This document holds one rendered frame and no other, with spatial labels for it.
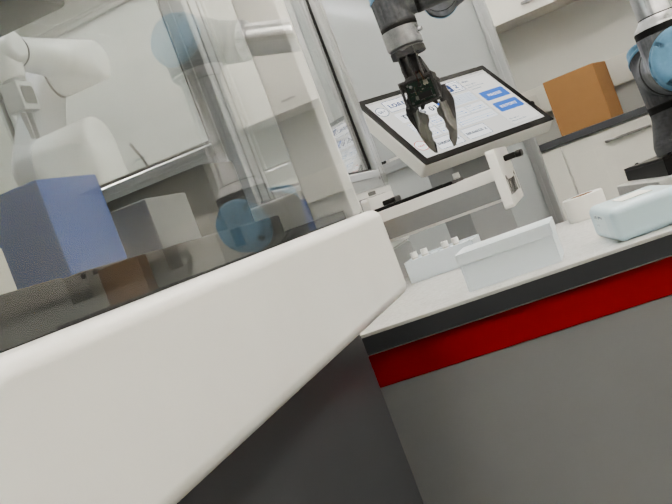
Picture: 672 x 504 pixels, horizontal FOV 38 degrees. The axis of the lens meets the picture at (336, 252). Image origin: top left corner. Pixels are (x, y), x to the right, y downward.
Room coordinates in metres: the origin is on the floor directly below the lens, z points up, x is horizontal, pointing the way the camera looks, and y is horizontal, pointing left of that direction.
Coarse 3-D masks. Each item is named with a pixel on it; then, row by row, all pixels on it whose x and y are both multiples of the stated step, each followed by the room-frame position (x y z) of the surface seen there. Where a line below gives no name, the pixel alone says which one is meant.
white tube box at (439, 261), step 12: (468, 240) 1.69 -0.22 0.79; (480, 240) 1.71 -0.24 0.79; (432, 252) 1.72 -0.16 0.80; (444, 252) 1.64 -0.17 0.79; (456, 252) 1.64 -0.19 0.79; (408, 264) 1.66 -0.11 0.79; (420, 264) 1.66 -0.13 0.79; (432, 264) 1.65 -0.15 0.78; (444, 264) 1.65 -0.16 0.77; (456, 264) 1.64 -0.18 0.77; (420, 276) 1.66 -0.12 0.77; (432, 276) 1.65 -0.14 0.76
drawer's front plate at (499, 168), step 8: (488, 152) 1.75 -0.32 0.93; (496, 152) 1.78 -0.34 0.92; (504, 152) 1.94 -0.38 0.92; (488, 160) 1.75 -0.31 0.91; (496, 160) 1.75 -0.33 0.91; (496, 168) 1.75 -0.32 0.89; (504, 168) 1.82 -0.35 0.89; (512, 168) 1.99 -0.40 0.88; (496, 176) 1.75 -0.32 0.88; (504, 176) 1.76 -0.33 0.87; (496, 184) 1.75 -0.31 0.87; (504, 184) 1.75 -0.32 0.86; (504, 192) 1.75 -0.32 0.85; (520, 192) 1.97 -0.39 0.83; (504, 200) 1.75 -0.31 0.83; (512, 200) 1.75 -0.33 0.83
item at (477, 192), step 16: (480, 176) 1.78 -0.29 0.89; (432, 192) 1.80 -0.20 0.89; (448, 192) 1.79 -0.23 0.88; (464, 192) 1.78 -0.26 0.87; (480, 192) 1.78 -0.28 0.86; (496, 192) 1.77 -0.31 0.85; (400, 208) 1.82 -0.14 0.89; (416, 208) 1.81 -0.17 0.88; (432, 208) 1.80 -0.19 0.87; (448, 208) 1.79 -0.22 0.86; (464, 208) 1.79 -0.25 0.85; (480, 208) 1.78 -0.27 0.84; (384, 224) 1.83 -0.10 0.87; (400, 224) 1.82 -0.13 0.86; (416, 224) 1.81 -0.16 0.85; (432, 224) 1.81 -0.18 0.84
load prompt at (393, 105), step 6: (450, 84) 2.93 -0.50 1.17; (456, 84) 2.93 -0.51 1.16; (450, 90) 2.90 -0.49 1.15; (456, 90) 2.91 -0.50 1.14; (462, 90) 2.91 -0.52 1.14; (384, 102) 2.79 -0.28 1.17; (390, 102) 2.80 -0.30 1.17; (396, 102) 2.80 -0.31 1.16; (402, 102) 2.81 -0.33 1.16; (390, 108) 2.77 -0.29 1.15; (396, 108) 2.78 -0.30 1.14; (402, 108) 2.78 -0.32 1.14
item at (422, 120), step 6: (414, 114) 1.98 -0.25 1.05; (420, 114) 1.98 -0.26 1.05; (426, 114) 1.98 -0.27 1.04; (420, 120) 1.96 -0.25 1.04; (426, 120) 1.98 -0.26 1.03; (420, 126) 1.95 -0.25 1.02; (426, 126) 1.98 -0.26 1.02; (420, 132) 1.94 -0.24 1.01; (426, 132) 1.98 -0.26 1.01; (426, 138) 1.97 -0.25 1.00; (432, 138) 1.99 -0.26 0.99; (426, 144) 1.98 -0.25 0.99; (432, 144) 1.98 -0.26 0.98; (432, 150) 1.98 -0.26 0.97
